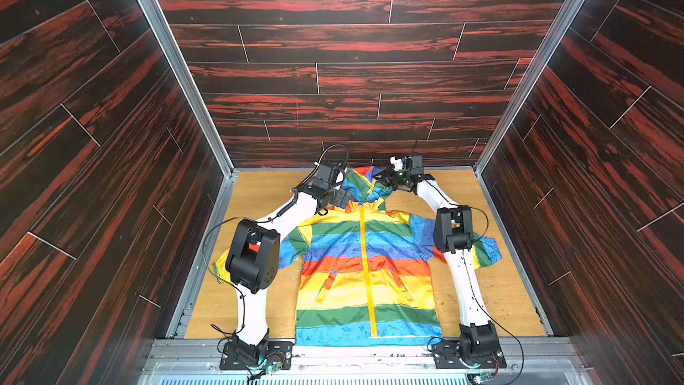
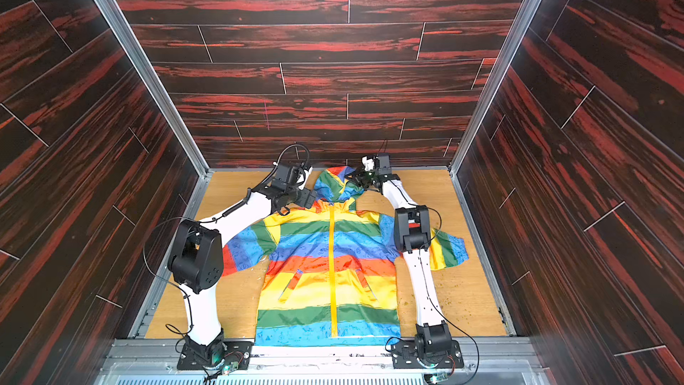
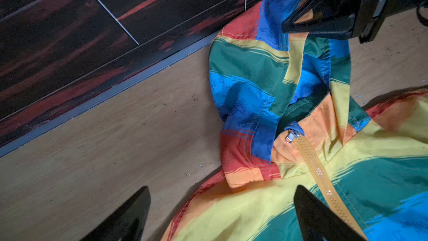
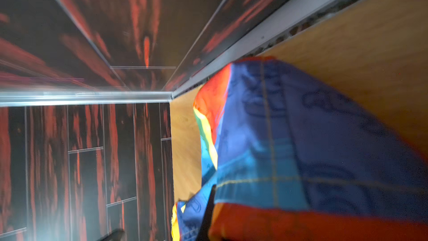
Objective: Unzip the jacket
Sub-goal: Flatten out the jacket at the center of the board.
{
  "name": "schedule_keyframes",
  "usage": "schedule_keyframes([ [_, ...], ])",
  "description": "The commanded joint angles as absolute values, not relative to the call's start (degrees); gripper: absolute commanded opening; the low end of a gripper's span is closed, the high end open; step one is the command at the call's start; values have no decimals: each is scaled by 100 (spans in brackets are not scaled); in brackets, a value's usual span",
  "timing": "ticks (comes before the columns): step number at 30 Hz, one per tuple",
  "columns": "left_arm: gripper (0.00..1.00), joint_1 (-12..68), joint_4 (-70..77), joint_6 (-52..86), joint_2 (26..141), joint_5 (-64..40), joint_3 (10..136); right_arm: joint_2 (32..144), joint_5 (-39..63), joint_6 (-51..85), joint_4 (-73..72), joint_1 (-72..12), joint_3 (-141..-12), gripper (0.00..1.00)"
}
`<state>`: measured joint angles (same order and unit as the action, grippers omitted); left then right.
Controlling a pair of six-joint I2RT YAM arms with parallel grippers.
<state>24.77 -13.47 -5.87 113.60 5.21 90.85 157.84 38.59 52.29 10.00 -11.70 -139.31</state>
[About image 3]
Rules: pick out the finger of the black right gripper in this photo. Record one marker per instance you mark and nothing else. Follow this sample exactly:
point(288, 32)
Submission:
point(332, 19)

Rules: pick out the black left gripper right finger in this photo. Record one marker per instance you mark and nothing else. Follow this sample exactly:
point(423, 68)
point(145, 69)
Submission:
point(317, 222)

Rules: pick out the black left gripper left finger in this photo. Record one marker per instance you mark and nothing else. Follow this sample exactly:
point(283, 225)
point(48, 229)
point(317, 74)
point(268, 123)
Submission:
point(127, 222)

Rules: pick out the rainbow striped hooded jacket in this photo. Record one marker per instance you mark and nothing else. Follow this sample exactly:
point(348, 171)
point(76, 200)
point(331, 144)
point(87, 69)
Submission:
point(289, 120)

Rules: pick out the aluminium back floor rail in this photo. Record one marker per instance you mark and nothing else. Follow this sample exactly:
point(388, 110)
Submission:
point(104, 96)

